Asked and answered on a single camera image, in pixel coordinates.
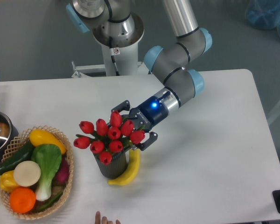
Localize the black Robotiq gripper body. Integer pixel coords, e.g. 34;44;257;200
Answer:
122;97;169;133

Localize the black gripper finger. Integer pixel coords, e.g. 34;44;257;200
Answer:
131;131;158;151
111;100;131;115

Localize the red tulip bouquet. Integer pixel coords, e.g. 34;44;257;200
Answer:
73;111;145;165

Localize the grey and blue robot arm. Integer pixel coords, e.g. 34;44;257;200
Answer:
66;0;212;150

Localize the dark grey ribbed vase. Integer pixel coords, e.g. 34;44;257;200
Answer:
95;148;128;179

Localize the person's hand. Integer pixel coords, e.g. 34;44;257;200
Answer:
94;211;121;224

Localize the yellow banana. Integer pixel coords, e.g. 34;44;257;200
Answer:
107;149;140;186

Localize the green bok choy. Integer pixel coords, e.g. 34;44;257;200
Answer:
31;144;62;201

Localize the yellow squash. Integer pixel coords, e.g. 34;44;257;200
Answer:
29;129;66;154

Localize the purple sweet potato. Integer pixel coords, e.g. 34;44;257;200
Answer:
55;157;70;183

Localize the woven wicker basket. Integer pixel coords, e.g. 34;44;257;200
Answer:
0;126;74;220

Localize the green cucumber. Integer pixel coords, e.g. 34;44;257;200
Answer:
0;140;35;175

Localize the green chili pepper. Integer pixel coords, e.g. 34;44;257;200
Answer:
35;191;63;213

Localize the orange fruit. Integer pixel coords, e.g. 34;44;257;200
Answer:
9;187;36;213

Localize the yellow bell pepper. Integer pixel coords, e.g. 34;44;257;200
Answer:
0;170;20;192

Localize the blue plastic bag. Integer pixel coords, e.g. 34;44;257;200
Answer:
245;0;280;38

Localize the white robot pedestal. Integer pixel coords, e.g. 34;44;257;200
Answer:
72;12;150;78

